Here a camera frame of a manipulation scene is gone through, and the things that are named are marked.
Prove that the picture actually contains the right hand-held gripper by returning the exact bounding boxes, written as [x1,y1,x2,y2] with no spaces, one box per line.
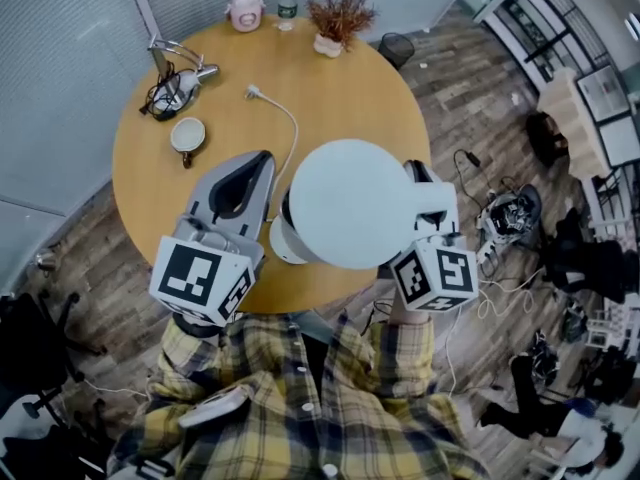
[389,160,480,313]

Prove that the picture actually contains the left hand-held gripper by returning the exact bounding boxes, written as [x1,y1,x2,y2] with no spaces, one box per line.
[149,150,277,327]

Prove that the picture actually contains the white electric kettle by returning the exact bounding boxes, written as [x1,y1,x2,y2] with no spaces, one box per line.
[289,137,457,270]

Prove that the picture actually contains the person's left forearm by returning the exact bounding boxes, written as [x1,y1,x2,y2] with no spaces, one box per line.
[159,310,236,399]

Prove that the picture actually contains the person's right forearm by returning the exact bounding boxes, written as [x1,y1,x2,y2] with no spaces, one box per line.
[372,287,436,399]

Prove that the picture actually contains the white power strip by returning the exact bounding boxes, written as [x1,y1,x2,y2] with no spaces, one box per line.
[477,240,501,269]

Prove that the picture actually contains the white and brown cup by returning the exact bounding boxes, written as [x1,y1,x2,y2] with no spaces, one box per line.
[169,116,207,170]

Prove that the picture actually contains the silver desk lamp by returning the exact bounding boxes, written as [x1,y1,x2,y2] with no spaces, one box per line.
[147,37,221,114]

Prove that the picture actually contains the dark brown wooden stool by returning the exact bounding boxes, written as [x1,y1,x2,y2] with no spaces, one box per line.
[524,111,571,167]

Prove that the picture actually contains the person's leg in jeans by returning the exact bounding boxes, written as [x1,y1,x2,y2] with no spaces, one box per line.
[294,310,335,344]

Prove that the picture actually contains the black fabric heap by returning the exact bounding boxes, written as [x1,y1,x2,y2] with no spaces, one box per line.
[543,207,629,304]

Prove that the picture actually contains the beige cloth covered table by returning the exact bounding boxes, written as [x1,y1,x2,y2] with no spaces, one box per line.
[537,66,614,179]

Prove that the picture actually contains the black mesh wastebasket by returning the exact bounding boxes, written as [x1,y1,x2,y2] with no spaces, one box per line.
[378,32,416,69]

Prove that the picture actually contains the clear plastic water bottle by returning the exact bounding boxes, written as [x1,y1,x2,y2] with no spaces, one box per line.
[273,0,300,32]

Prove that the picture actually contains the dried plant in white pot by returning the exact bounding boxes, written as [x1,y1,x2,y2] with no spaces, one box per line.
[305,0,377,59]

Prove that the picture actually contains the white device on shirt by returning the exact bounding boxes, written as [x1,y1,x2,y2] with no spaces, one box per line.
[177,385,251,429]

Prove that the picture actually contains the white glass display cabinet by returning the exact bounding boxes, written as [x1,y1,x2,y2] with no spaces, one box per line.
[474,0,640,169]

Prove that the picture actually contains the yellow plaid shirt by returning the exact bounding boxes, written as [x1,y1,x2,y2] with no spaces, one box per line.
[107,312,489,480]

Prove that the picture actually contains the black office chair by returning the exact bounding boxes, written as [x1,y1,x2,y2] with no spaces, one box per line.
[0,291,109,434]

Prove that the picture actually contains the black adapter with cable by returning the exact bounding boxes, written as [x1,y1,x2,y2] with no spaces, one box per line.
[452,148,484,194]

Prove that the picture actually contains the black bag with tangled cables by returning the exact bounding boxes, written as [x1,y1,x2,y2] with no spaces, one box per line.
[479,183,544,239]

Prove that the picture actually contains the white power cord with plug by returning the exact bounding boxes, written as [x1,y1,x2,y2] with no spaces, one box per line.
[243,83,300,187]

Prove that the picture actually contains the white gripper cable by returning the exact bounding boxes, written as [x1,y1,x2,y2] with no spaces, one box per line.
[444,262,544,399]

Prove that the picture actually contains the black cable bundle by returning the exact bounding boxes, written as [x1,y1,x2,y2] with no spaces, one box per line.
[139,60,199,122]

